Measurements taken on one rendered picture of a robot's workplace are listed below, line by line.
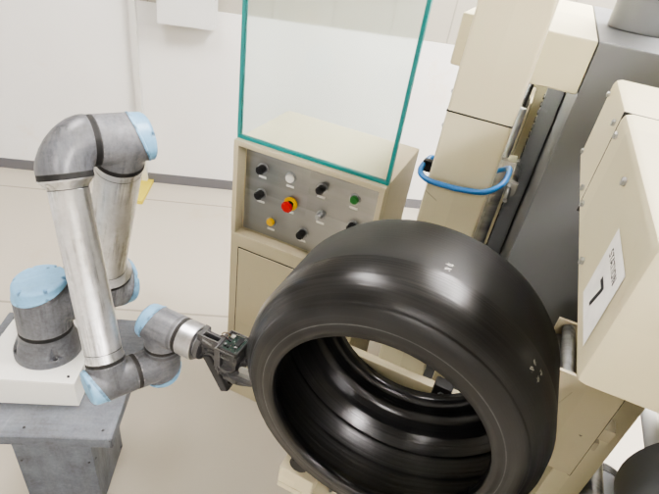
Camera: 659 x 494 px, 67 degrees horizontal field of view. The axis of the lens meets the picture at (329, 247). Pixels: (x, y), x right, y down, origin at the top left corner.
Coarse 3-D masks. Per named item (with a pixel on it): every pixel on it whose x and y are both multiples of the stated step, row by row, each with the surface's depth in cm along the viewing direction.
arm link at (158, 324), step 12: (144, 312) 121; (156, 312) 121; (168, 312) 121; (144, 324) 119; (156, 324) 119; (168, 324) 119; (180, 324) 118; (144, 336) 121; (156, 336) 119; (168, 336) 118; (156, 348) 121; (168, 348) 119
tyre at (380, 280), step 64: (320, 256) 93; (384, 256) 84; (448, 256) 85; (256, 320) 95; (320, 320) 83; (384, 320) 77; (448, 320) 75; (512, 320) 80; (256, 384) 98; (320, 384) 124; (384, 384) 125; (512, 384) 75; (320, 448) 114; (384, 448) 118; (448, 448) 115; (512, 448) 79
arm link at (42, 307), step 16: (32, 272) 144; (48, 272) 145; (64, 272) 145; (16, 288) 138; (32, 288) 138; (48, 288) 139; (64, 288) 143; (16, 304) 139; (32, 304) 138; (48, 304) 140; (64, 304) 144; (16, 320) 143; (32, 320) 141; (48, 320) 142; (64, 320) 146; (32, 336) 144; (48, 336) 145
